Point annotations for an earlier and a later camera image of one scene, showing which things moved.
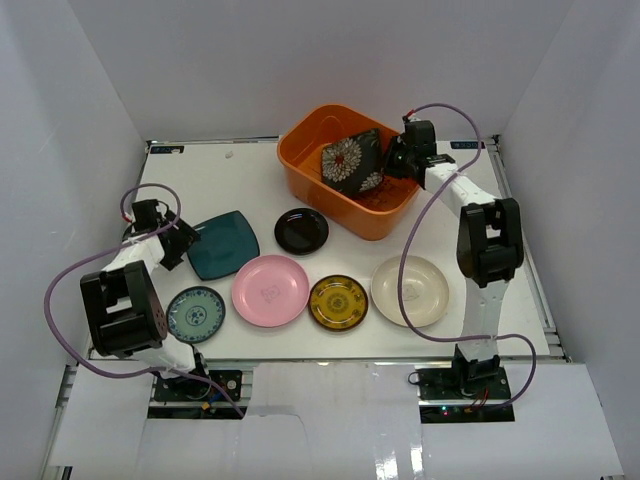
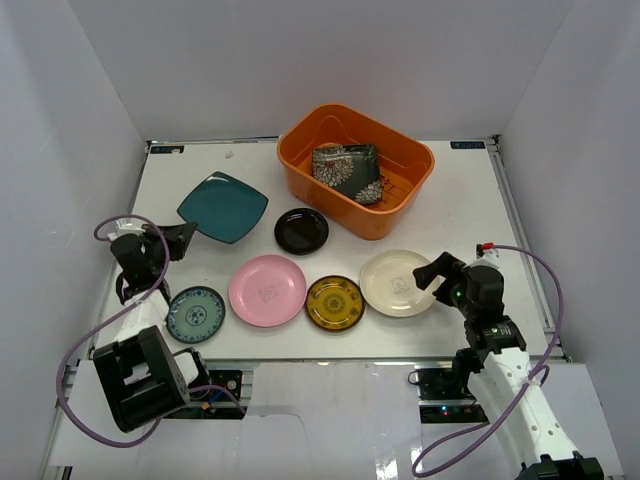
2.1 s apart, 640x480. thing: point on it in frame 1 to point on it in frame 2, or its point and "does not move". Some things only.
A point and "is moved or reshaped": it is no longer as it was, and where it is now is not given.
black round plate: (301, 231) does not move
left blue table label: (168, 149) does not move
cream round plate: (424, 290) is moved or reshaped
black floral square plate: (352, 164) is moved or reshaped
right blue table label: (466, 145) does not move
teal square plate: (226, 243) to (223, 207)
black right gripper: (396, 143) to (445, 265)
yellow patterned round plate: (338, 302) does not move
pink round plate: (270, 291) does not move
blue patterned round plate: (195, 314) does not move
